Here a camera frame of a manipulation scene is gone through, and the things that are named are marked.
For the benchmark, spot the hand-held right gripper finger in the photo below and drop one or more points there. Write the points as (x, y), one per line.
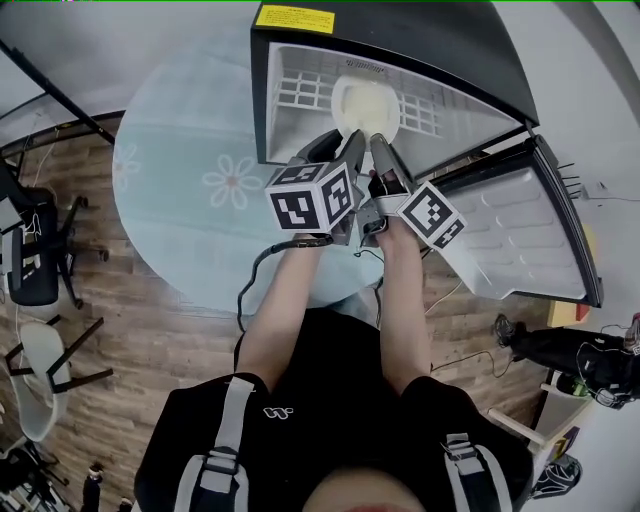
(401, 175)
(384, 165)

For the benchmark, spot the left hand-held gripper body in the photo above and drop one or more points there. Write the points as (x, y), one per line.
(295, 207)

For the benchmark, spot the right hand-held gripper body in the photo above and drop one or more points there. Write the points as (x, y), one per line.
(430, 215)

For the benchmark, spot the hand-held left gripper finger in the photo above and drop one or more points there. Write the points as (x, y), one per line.
(356, 155)
(320, 147)

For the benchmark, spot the white round plate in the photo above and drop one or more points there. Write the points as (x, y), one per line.
(338, 100)

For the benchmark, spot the white round food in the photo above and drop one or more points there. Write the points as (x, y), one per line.
(370, 105)

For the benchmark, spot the black mini fridge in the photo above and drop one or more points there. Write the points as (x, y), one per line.
(450, 60)

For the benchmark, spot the person's right forearm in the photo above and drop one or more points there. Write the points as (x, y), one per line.
(405, 320)

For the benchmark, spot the person's left forearm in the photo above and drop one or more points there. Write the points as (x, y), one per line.
(280, 325)

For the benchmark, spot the white wire fridge shelf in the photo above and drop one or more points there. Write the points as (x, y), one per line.
(300, 92)

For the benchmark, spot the round table light blue tablecloth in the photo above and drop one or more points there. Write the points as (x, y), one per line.
(190, 240)

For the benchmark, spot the yellow warning sticker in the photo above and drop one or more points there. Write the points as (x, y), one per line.
(295, 19)

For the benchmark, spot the black router with antennas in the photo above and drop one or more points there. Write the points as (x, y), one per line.
(572, 180)

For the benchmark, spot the person's black shirt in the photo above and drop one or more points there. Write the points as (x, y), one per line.
(340, 380)

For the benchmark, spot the black green bag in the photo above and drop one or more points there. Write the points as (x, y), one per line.
(572, 386)

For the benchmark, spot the light wooden shelf unit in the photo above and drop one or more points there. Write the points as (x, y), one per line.
(565, 415)

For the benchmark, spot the black office chair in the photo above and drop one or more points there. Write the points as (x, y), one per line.
(35, 270)

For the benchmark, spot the black framed whiteboard stand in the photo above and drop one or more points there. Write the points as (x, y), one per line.
(30, 100)

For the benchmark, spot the person's chin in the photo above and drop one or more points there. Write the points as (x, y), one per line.
(365, 495)

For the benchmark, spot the grey plastic chair black legs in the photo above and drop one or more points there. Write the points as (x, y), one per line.
(40, 350)

